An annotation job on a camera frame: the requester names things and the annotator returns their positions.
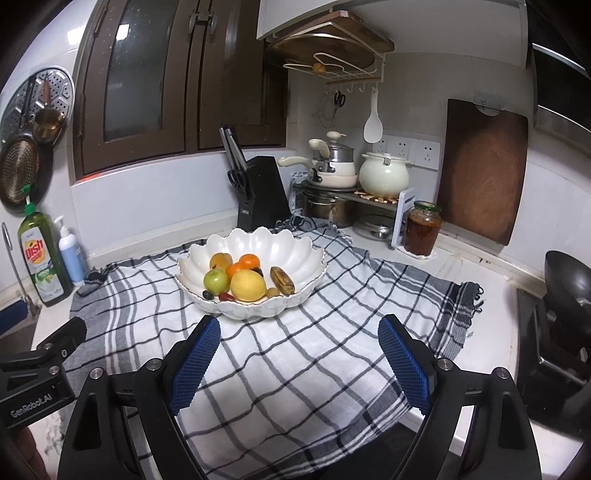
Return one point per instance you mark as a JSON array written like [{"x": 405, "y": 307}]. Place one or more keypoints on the white rice spoon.
[{"x": 372, "y": 129}]

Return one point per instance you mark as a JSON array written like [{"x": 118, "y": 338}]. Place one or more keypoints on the green apple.
[{"x": 216, "y": 279}]

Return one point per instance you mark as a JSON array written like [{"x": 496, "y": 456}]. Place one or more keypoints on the black gas stove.
[{"x": 549, "y": 355}]

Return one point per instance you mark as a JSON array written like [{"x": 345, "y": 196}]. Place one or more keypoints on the black perforated frying pan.
[{"x": 21, "y": 170}]

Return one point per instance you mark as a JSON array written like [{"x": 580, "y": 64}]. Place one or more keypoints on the yellow lemon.
[{"x": 248, "y": 285}]

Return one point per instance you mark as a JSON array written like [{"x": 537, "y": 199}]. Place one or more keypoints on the red date fruit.
[{"x": 225, "y": 297}]

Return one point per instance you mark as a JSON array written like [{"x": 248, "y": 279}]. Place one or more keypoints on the black knife block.
[{"x": 265, "y": 194}]

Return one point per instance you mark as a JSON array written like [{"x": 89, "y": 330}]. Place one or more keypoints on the black wok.
[{"x": 568, "y": 286}]

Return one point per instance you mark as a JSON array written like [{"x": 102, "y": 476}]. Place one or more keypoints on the round steel steamer plate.
[{"x": 60, "y": 87}]

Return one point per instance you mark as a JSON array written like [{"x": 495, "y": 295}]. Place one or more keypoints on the orange tangerine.
[
  {"x": 236, "y": 270},
  {"x": 250, "y": 261}
]

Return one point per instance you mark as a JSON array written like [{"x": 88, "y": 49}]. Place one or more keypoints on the white ceramic pot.
[{"x": 383, "y": 177}]

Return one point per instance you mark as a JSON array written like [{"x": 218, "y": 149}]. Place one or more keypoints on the grey white checked cloth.
[{"x": 300, "y": 369}]

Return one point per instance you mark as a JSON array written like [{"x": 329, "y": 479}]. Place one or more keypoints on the stacked wooden boards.
[{"x": 323, "y": 41}]

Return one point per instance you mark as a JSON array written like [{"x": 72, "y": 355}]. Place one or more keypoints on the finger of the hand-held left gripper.
[
  {"x": 11, "y": 316},
  {"x": 62, "y": 339}
]

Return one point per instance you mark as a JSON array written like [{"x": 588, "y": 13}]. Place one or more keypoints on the spotted ripe banana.
[{"x": 281, "y": 279}]

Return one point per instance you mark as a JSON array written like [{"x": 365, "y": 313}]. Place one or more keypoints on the brown wooden cutting board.
[{"x": 482, "y": 175}]

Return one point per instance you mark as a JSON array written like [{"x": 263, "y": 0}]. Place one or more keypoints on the white scalloped bowl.
[{"x": 295, "y": 249}]

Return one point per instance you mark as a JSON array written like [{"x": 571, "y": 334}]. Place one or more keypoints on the small hanging scissors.
[{"x": 339, "y": 99}]

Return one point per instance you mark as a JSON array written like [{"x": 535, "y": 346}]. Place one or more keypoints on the glass jar of sauce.
[{"x": 422, "y": 230}]

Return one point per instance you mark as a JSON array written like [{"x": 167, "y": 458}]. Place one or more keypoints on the small brown longan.
[{"x": 273, "y": 292}]

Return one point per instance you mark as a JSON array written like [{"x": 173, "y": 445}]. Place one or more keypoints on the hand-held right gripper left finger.
[{"x": 194, "y": 364}]

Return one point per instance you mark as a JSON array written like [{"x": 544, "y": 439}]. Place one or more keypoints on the steel lid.
[{"x": 375, "y": 227}]

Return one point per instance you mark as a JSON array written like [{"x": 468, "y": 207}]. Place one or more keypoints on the wooden trivet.
[{"x": 378, "y": 198}]

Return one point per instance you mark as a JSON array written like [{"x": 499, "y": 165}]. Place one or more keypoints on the white blue pump bottle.
[{"x": 73, "y": 263}]

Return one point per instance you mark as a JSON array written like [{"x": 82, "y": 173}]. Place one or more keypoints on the white wall socket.
[
  {"x": 379, "y": 148},
  {"x": 427, "y": 154},
  {"x": 400, "y": 148}
]

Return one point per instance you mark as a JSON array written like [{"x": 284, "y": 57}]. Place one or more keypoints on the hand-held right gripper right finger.
[{"x": 406, "y": 364}]

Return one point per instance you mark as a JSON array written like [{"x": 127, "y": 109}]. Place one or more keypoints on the small copper pot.
[{"x": 48, "y": 124}]

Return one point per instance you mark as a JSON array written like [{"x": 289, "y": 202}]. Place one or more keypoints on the large steel pot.
[{"x": 328, "y": 210}]

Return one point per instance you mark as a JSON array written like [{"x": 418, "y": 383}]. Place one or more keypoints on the green dish soap bottle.
[{"x": 44, "y": 267}]

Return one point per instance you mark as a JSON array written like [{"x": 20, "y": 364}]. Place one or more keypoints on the dark brown window frame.
[{"x": 184, "y": 92}]

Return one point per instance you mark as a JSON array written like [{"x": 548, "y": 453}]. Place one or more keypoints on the small steel pot with lid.
[{"x": 340, "y": 154}]

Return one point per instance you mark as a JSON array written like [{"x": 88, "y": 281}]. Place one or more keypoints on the white counter shelf rack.
[{"x": 401, "y": 217}]

